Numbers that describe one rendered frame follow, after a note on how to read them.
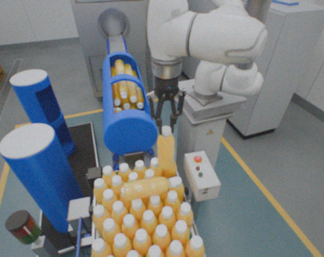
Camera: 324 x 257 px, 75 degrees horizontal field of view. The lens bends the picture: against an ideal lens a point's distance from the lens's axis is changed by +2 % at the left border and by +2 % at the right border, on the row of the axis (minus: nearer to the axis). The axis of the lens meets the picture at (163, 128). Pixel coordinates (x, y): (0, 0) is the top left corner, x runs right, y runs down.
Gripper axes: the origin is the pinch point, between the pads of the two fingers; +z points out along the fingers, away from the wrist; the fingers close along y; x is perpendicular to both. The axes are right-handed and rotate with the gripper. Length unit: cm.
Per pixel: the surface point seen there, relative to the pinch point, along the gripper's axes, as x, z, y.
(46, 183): -29, 57, 66
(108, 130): -24.9, 19.5, 23.6
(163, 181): 10.2, 20.0, 3.4
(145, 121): -24.9, 17.3, 4.9
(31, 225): 21, 13, 46
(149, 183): 10.1, 19.6, 8.8
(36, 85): -112, 36, 81
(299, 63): -113, 41, -164
